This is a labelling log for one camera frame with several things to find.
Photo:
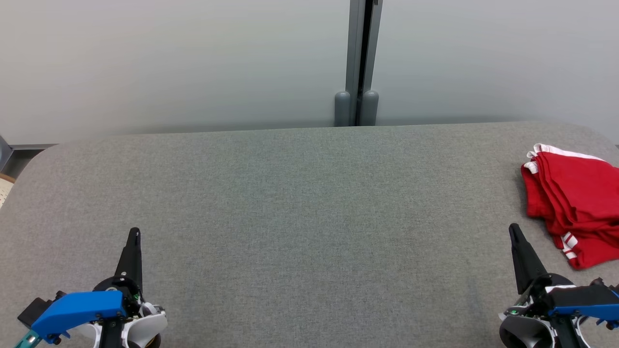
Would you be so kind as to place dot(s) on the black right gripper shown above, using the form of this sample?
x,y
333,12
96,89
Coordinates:
x,y
532,304

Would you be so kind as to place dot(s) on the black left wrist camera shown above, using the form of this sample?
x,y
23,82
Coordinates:
x,y
36,309

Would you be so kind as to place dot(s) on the red white basketball jersey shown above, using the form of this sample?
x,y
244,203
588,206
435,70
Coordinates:
x,y
592,251

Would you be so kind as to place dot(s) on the grey partition base rail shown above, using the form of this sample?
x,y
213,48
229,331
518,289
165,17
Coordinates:
x,y
34,146

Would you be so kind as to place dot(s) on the beige wooden object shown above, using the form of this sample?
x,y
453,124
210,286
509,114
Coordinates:
x,y
5,191

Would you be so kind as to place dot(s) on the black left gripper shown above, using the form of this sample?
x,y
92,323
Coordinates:
x,y
130,295

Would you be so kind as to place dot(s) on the grey cylindrical post foot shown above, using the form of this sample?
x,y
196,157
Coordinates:
x,y
342,110
370,109

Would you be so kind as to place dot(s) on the red white sports shorts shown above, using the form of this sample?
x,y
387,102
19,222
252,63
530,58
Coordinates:
x,y
575,188

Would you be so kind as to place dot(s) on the grey framed dark panel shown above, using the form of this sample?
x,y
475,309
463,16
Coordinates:
x,y
4,152

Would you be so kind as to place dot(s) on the blue left camera bracket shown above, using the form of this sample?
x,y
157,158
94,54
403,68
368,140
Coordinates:
x,y
77,309

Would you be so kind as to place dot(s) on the grey metal partition post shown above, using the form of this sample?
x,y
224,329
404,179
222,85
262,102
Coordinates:
x,y
354,48

